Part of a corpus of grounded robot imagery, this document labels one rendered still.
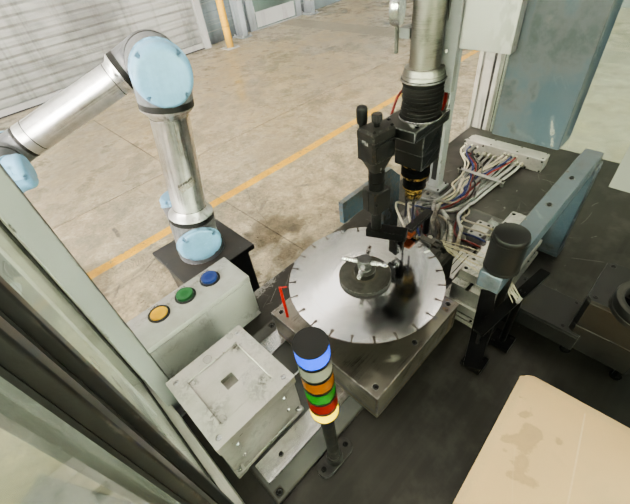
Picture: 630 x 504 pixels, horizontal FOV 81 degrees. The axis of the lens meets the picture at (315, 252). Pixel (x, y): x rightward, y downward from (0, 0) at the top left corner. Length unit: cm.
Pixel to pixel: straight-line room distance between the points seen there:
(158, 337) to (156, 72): 54
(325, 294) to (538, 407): 49
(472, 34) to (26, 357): 65
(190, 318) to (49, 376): 68
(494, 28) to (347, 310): 52
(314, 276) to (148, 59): 53
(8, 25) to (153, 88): 552
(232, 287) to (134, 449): 65
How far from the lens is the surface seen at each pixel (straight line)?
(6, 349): 21
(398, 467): 83
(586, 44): 66
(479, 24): 68
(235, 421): 72
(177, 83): 85
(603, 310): 89
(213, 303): 90
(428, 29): 67
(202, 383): 78
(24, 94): 642
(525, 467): 87
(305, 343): 46
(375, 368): 79
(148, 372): 81
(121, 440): 28
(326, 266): 82
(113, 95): 101
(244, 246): 124
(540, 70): 68
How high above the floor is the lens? 154
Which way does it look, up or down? 43 degrees down
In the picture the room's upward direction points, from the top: 9 degrees counter-clockwise
